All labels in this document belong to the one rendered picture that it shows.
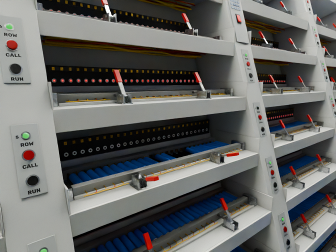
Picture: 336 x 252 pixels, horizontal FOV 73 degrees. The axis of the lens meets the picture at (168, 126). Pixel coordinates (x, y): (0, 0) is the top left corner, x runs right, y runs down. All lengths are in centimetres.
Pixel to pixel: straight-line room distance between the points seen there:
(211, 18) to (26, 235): 86
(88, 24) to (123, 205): 39
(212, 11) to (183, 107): 47
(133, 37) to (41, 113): 29
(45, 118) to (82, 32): 21
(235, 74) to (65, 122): 60
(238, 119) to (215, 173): 26
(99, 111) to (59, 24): 19
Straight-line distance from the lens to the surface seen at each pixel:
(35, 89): 48
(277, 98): 101
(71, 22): 56
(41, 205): 46
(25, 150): 45
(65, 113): 48
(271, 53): 108
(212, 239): 70
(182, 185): 59
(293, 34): 156
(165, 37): 66
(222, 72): 90
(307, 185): 113
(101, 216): 50
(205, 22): 99
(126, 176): 55
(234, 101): 78
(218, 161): 69
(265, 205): 88
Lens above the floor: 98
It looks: 4 degrees up
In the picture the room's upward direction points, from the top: 11 degrees counter-clockwise
